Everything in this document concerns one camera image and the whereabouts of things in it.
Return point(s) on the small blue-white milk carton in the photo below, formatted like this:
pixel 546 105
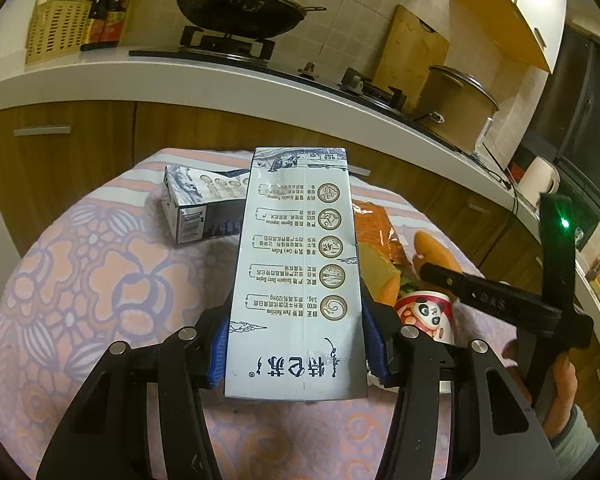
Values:
pixel 200 204

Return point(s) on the orange snack wrapper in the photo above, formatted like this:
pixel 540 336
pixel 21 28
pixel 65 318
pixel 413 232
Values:
pixel 373 227

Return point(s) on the black gas stove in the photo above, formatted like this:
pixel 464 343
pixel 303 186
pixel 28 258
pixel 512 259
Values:
pixel 199 45

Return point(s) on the tall white milk carton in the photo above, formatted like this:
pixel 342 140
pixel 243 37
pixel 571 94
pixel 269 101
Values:
pixel 296 330

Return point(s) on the beige utensil basket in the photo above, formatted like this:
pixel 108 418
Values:
pixel 56 29

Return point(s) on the black wok pan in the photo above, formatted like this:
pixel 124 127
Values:
pixel 253 19

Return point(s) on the person's right hand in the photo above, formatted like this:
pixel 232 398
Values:
pixel 566 384

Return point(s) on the white wall cabinet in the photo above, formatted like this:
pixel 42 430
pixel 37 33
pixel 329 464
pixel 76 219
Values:
pixel 529 31

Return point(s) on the green lettuce leaf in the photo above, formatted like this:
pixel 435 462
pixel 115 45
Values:
pixel 408 283

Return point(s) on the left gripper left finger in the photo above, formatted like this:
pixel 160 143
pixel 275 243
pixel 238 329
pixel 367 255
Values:
pixel 104 432

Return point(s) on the floral pink tablecloth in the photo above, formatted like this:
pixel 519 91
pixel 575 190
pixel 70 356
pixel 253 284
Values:
pixel 108 269

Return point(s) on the white electric kettle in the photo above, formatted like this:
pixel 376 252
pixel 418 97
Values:
pixel 541 177

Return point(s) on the white timer plug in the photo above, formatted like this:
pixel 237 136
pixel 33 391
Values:
pixel 482 135

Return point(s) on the dark sauce bottle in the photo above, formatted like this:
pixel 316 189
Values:
pixel 104 24

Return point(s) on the bread bun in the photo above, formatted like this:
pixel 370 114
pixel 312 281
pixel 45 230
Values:
pixel 429 250

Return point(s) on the red white paper cup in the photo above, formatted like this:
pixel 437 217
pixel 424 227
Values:
pixel 430 311

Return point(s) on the beige rice cooker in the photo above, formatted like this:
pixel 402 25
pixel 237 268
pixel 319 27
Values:
pixel 454 106

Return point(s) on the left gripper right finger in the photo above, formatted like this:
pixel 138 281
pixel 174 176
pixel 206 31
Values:
pixel 494 432

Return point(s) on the wooden cutting board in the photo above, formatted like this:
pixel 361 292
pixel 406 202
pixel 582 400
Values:
pixel 411 47

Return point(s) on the wooden kitchen cabinets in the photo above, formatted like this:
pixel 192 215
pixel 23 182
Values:
pixel 53 154

